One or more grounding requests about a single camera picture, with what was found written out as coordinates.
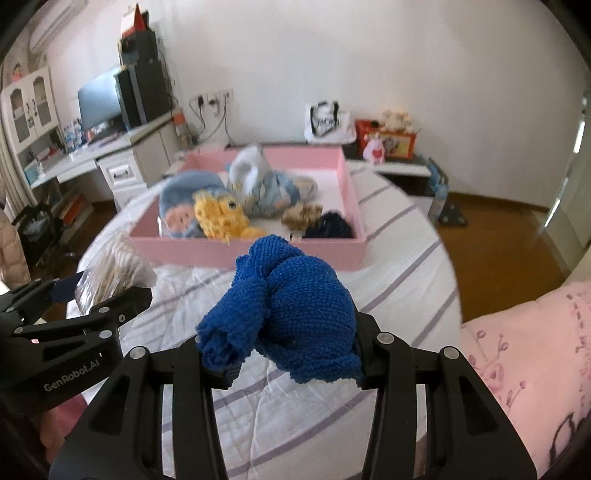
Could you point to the bag of cotton swabs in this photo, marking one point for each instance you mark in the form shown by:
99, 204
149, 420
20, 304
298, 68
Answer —
115, 267

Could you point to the black floor stand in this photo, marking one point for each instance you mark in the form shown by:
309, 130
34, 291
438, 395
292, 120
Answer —
452, 216

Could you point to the brown scrunchie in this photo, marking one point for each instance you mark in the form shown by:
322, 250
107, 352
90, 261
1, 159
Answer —
300, 216

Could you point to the blue white box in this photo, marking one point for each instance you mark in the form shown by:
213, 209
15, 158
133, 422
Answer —
74, 134

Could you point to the teal box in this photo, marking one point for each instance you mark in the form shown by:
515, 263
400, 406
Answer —
33, 170

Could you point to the red white book pile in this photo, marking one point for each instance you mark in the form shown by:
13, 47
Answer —
69, 210

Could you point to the cream plush toy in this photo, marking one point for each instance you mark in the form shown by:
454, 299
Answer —
397, 121

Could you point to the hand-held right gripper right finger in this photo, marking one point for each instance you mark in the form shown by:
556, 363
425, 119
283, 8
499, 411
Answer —
369, 350

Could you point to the white hutch cabinet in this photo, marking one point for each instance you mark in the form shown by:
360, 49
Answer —
23, 83

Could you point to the beige curtain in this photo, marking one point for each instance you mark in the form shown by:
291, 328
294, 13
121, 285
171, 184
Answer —
7, 175

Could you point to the black office chair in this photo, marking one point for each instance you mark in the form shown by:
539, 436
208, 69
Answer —
37, 230

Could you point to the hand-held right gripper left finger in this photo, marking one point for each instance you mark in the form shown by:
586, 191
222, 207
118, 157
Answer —
184, 364

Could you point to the light blue fleece cloth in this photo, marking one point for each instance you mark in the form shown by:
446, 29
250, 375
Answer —
184, 189

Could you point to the orange bottle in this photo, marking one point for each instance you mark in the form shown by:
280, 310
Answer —
178, 117

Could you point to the white wall socket strip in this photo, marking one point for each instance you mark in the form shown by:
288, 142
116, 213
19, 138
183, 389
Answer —
212, 98

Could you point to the navy scrunchie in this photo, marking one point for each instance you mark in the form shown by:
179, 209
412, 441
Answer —
330, 226

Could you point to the black computer monitor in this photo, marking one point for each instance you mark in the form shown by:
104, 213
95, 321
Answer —
99, 101

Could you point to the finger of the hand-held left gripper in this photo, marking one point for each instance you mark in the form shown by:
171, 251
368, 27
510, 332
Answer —
129, 304
64, 288

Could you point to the red storage box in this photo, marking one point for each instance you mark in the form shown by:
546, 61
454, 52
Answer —
397, 143

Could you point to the white desk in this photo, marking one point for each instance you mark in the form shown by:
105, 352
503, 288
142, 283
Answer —
134, 138

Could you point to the pink box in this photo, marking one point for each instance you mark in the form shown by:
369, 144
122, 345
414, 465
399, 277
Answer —
277, 254

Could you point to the yellow crochet toy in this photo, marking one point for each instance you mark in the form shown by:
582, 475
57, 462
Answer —
212, 212

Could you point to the black speaker box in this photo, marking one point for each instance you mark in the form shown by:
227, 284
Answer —
141, 46

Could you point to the pink heart plush toy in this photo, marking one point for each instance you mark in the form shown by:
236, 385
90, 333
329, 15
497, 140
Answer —
374, 150

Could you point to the small doll figure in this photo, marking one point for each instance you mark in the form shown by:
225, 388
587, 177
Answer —
17, 71

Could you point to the white blue printed baby cloth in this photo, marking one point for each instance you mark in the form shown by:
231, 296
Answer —
258, 184

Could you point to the black computer tower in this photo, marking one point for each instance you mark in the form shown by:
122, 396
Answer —
143, 92

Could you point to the pink floral pillow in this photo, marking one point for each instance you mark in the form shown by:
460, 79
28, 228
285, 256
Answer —
531, 350

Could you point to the blue knitted cloth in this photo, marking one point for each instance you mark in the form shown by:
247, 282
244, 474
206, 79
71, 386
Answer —
295, 304

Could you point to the white tote bag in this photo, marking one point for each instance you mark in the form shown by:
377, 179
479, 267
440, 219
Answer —
344, 131

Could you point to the black low bench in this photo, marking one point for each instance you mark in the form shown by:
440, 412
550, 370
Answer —
406, 161

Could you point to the red white desk calendar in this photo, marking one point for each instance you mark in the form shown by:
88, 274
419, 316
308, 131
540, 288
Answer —
134, 21

